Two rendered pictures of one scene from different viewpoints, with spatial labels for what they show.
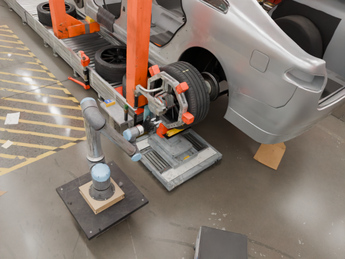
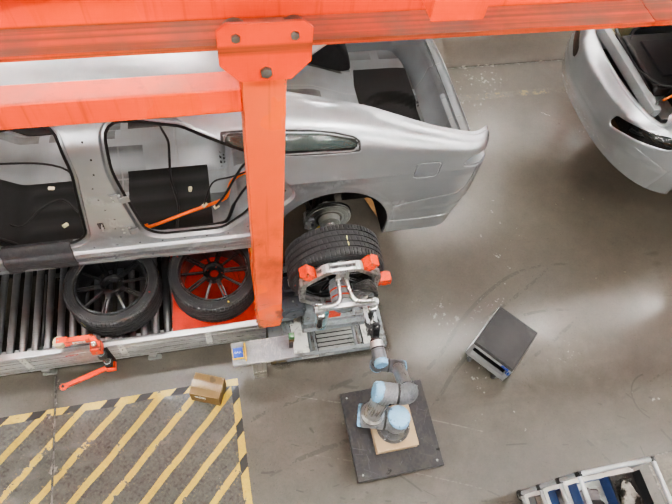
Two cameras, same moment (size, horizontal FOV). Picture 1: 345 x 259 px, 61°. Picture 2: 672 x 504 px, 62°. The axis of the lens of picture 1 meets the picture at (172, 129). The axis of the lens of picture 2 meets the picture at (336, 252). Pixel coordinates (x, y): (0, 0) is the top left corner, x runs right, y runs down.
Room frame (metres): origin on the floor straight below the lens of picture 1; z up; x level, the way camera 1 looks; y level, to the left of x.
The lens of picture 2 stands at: (1.64, 1.69, 4.23)
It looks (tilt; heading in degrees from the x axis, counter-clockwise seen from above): 60 degrees down; 296
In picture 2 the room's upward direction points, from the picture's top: 10 degrees clockwise
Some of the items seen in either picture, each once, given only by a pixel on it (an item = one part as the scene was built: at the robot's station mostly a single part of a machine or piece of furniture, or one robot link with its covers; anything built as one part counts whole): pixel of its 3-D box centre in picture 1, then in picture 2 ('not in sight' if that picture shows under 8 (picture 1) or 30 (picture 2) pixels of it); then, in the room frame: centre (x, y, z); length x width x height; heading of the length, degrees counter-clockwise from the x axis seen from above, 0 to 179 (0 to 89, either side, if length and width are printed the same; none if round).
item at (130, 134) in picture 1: (131, 133); (379, 357); (1.84, 0.35, 0.81); 0.12 x 0.09 x 0.10; 136
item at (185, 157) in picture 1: (172, 147); (329, 305); (2.44, -0.03, 0.13); 0.50 x 0.36 x 0.10; 46
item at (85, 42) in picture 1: (111, 72); (97, 308); (3.84, 1.07, 0.14); 2.47 x 0.85 x 0.27; 46
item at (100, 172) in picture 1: (100, 175); (396, 419); (1.54, 0.54, 0.55); 0.17 x 0.15 x 0.18; 29
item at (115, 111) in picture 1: (116, 112); (262, 350); (2.55, 0.66, 0.44); 0.43 x 0.17 x 0.03; 46
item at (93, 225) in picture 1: (102, 204); (387, 433); (1.53, 0.54, 0.15); 0.60 x 0.60 x 0.30; 47
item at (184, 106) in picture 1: (166, 100); (338, 285); (2.34, 0.11, 0.85); 0.54 x 0.07 x 0.54; 46
